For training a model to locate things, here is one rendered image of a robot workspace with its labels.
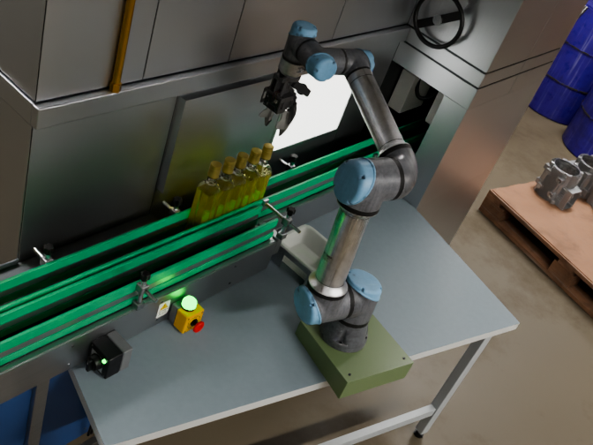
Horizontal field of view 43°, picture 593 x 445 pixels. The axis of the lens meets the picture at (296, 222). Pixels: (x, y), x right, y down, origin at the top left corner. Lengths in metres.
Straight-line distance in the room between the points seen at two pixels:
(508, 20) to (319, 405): 1.69
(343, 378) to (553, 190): 3.00
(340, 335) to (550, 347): 2.08
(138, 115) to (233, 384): 0.80
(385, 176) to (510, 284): 2.59
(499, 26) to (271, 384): 1.49
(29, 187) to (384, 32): 1.45
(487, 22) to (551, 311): 2.04
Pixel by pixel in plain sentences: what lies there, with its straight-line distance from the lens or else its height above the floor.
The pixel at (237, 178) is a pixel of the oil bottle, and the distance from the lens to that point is 2.34.
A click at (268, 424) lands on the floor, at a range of 3.12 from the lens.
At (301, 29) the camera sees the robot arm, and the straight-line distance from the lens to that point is 2.17.
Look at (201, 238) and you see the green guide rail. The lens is 2.33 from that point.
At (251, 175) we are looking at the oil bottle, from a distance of 2.38.
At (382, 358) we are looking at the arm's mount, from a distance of 2.35.
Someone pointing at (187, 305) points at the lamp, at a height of 0.85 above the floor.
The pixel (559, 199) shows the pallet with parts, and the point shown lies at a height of 0.22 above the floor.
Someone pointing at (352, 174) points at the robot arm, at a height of 1.43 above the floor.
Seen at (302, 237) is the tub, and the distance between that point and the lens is 2.69.
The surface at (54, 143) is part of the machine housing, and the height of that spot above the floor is 1.26.
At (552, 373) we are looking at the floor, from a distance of 4.07.
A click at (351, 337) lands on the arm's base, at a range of 2.29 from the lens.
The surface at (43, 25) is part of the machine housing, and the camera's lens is 1.80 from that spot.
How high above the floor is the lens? 2.41
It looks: 36 degrees down
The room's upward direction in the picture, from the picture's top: 22 degrees clockwise
